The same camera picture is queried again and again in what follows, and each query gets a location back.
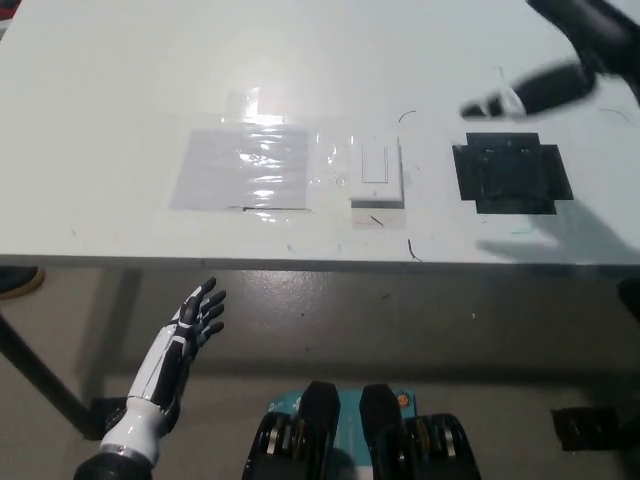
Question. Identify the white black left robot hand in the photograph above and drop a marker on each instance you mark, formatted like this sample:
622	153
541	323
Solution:
165	355

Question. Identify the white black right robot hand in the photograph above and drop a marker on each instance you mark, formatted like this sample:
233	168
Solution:
495	105

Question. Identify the black tape square patch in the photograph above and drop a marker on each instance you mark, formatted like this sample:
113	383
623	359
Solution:
510	172

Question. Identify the dark round tan-edged object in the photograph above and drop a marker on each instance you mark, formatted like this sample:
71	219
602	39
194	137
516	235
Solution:
15	285

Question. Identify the clear plastic tape film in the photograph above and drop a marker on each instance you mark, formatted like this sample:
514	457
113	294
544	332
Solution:
330	160

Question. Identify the grey laminated paper sheet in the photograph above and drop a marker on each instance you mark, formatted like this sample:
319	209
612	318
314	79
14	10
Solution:
215	170

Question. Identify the dark rounded object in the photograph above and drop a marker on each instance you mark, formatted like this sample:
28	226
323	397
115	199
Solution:
630	300

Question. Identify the red patterned object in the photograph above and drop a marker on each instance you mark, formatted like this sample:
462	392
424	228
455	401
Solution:
5	15

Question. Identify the white wall light switch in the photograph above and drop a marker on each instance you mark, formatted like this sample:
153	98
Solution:
376	167

